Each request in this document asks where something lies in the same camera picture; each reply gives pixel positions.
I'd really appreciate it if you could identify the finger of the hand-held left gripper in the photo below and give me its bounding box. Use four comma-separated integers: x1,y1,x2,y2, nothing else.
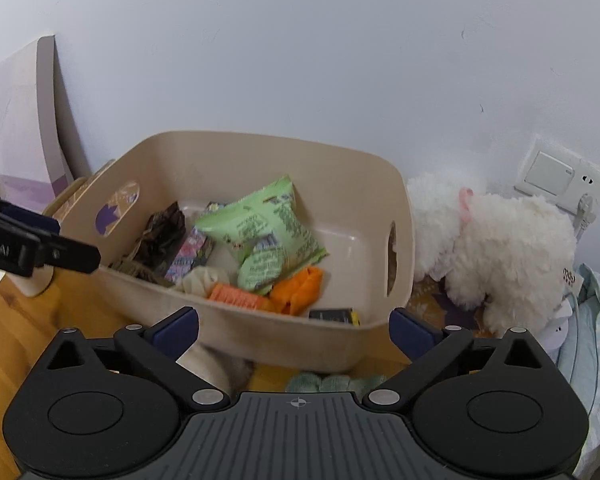
0,191,62,236
0,219,102,278

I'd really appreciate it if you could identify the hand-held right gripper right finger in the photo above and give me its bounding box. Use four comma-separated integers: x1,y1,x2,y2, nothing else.
362,307,563,409

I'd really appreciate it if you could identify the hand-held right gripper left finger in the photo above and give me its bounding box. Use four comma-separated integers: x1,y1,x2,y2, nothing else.
32,307,231,409

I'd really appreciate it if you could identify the white fluffy headband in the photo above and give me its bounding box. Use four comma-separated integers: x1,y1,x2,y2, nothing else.
176,341,257,397

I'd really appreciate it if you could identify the white scrunchie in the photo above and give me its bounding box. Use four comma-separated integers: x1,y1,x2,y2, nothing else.
172,265,232,297

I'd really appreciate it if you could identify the small orange box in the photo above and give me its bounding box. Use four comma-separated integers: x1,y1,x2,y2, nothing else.
208,283,274,312

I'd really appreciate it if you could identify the long colourful patterned box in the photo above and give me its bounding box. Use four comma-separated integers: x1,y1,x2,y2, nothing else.
164,227,216,281

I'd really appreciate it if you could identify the small black box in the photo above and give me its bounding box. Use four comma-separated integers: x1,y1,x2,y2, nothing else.
308,307,362,329

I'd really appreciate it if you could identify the green knitted sock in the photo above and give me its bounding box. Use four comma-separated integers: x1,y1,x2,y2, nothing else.
285,372,387,395

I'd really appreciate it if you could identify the dark brown packet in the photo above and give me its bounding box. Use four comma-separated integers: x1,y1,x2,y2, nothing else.
108,202,187,282

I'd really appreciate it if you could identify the beige plastic storage bin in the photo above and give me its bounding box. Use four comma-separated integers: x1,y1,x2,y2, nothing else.
59,131,417,374

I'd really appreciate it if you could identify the orange plush toy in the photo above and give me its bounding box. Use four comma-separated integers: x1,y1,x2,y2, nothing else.
269,265,326,316

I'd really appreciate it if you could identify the green snack packet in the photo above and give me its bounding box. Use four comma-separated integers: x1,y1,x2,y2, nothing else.
194,174,330,295

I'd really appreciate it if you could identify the wooden desktop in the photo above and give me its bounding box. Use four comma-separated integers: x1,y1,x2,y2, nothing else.
0,267,412,413

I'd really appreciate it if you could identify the white thermos bottle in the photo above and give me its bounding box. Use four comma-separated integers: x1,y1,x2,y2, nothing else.
0,162,57,297

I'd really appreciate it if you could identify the white purple board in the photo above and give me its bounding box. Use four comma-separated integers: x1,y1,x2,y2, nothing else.
0,35,94,202

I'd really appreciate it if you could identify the white fluffy plush toy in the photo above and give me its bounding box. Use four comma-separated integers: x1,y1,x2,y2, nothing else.
406,172,579,337

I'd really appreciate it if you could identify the small white gadget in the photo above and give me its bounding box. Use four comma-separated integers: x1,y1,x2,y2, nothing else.
539,304,579,352

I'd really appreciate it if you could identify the blue white striped shirt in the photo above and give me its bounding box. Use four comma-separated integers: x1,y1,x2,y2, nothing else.
555,262,600,477

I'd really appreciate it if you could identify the white power plug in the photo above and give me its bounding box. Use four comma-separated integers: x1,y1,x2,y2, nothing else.
574,195,599,235

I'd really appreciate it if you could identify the white wall socket plate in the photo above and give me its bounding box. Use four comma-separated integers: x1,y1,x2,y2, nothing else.
513,133,600,212

